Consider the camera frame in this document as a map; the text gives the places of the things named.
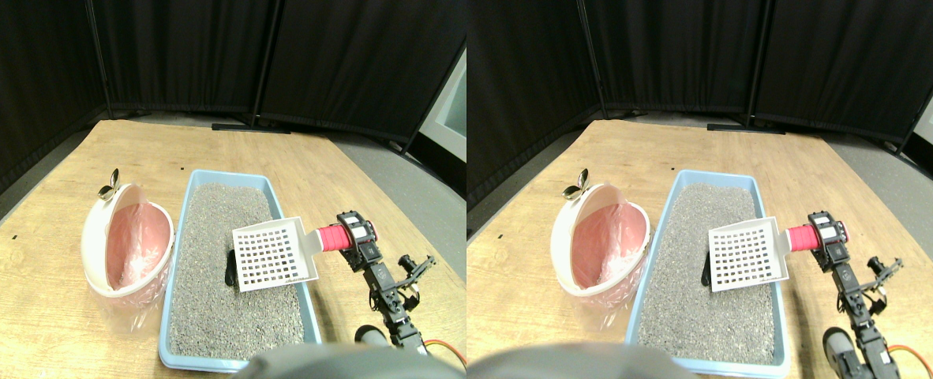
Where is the white bin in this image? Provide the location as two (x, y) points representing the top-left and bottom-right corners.
(81, 169), (175, 310)
(551, 169), (650, 309)

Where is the white scoop with red handle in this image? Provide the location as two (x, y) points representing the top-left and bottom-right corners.
(708, 217), (826, 293)
(232, 217), (354, 293)

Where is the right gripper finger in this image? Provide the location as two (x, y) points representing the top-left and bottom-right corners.
(808, 210), (849, 247)
(337, 210), (378, 247)

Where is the orange wire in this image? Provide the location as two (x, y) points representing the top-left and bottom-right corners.
(423, 339), (467, 369)
(886, 345), (930, 379)

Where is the blue litter tray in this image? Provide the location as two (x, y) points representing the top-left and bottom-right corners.
(626, 170), (791, 378)
(159, 170), (323, 372)

